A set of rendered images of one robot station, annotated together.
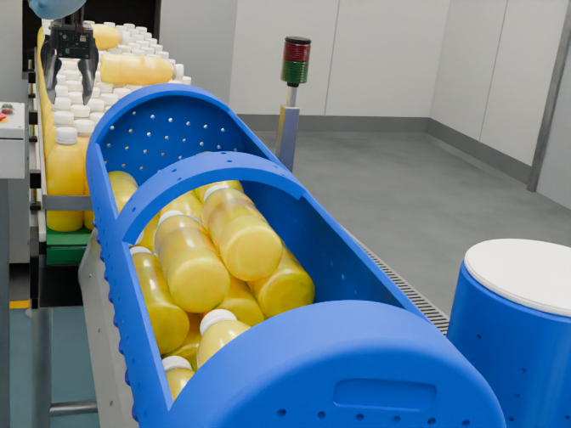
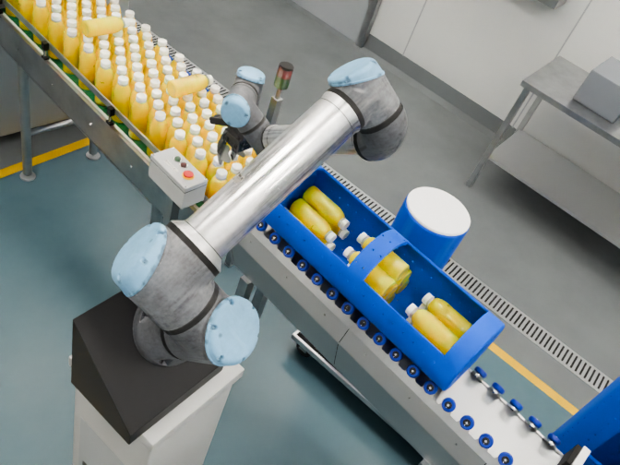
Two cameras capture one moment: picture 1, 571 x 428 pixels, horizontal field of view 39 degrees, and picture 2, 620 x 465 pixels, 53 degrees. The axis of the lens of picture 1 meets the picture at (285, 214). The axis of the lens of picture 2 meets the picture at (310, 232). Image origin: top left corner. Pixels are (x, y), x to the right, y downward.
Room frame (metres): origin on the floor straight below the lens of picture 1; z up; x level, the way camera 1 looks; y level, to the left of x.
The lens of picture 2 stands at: (-0.05, 1.26, 2.53)
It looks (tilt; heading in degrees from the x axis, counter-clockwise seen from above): 43 degrees down; 318
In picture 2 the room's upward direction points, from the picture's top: 22 degrees clockwise
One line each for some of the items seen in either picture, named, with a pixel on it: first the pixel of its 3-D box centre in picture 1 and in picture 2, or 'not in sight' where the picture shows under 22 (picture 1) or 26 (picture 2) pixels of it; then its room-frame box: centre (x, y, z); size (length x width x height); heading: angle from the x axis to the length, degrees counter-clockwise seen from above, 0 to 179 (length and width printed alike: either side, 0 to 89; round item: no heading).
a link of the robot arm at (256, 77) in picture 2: not in sight; (247, 88); (1.43, 0.42, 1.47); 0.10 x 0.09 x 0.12; 143
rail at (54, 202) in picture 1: (153, 203); not in sight; (1.47, 0.26, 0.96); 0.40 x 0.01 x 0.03; 109
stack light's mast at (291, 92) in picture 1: (294, 72); (281, 81); (1.87, 0.02, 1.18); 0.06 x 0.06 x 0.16
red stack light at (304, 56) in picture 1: (296, 51); (284, 71); (1.87, 0.02, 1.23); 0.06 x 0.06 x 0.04
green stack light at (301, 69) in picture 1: (294, 70); (281, 80); (1.87, 0.02, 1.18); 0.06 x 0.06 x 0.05
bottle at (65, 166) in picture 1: (65, 183); (217, 193); (1.45, 0.43, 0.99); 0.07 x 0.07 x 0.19
